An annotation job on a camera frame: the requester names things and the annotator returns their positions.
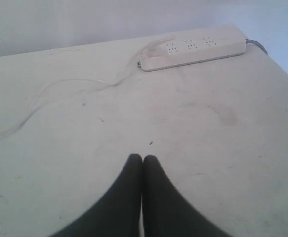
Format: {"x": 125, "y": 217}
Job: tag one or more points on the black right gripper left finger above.
{"x": 117, "y": 212}

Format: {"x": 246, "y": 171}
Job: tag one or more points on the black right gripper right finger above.
{"x": 166, "y": 213}

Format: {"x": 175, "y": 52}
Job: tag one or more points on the white plug adapter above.
{"x": 153, "y": 49}

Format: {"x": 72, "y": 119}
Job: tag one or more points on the white power strip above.
{"x": 181, "y": 52}

